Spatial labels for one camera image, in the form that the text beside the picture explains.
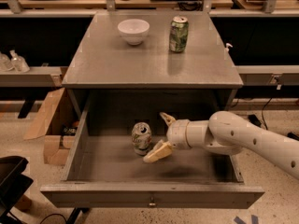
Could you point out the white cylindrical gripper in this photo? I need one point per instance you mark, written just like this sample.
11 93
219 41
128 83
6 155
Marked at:
177 134

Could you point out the crushed 7up can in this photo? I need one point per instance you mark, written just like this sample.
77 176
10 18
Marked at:
141 138

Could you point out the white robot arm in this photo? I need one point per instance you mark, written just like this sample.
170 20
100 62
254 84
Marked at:
226 133

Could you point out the small metal drawer knob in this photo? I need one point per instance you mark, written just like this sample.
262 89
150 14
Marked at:
152 203

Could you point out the open grey top drawer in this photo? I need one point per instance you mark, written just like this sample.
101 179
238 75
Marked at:
102 169

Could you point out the grey cabinet counter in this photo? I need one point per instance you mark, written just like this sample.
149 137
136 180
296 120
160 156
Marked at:
105 61

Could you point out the green soda can upright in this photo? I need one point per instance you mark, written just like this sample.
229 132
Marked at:
178 37

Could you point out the white pump bottle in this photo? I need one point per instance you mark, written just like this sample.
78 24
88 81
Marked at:
228 46

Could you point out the grey low shelf right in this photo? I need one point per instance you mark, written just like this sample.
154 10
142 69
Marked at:
269 75

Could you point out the grey low shelf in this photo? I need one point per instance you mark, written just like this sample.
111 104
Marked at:
42 76
269 75

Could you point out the white ceramic bowl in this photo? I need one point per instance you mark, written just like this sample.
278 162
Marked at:
134 31

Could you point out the brown cardboard box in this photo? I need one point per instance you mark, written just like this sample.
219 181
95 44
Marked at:
55 114

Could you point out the grey low shelf left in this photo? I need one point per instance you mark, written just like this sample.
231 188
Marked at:
42 76

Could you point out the black chair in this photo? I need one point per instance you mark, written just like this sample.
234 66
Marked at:
13 184

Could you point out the clear sanitizer bottle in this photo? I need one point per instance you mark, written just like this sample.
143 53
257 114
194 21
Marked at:
5 63
19 62

